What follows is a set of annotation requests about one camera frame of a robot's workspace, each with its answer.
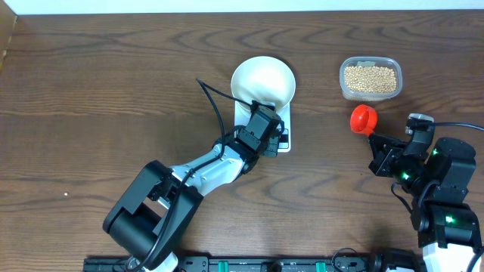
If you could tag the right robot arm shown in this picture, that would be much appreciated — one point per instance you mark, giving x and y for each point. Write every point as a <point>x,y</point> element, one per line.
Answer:
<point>437,177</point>

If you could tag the soybeans in container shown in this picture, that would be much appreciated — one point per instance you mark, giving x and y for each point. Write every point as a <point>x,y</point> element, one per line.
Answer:
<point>370,79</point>

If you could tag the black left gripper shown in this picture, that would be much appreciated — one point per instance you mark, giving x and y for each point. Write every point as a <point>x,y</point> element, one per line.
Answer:
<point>272,149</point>

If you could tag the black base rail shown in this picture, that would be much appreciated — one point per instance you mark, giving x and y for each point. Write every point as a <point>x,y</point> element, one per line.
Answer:
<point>205,264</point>

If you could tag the red plastic measuring scoop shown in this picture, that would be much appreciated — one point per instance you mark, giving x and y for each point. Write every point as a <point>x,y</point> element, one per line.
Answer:
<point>363,120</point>

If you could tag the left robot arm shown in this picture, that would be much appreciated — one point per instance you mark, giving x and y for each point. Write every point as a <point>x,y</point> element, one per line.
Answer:
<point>154,212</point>

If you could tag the cardboard box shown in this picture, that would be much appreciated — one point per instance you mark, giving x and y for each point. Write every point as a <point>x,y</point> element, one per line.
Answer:
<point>8,20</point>

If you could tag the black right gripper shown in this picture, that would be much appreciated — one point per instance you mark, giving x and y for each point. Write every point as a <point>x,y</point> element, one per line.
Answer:
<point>383,158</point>

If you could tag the clear plastic container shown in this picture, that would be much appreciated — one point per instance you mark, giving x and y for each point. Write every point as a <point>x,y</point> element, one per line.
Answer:
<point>370,61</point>

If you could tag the white digital kitchen scale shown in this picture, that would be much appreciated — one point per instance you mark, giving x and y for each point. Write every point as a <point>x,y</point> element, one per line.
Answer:
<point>242,117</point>

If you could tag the white ceramic bowl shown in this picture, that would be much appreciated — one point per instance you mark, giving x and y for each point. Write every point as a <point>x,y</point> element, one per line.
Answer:
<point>265,79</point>

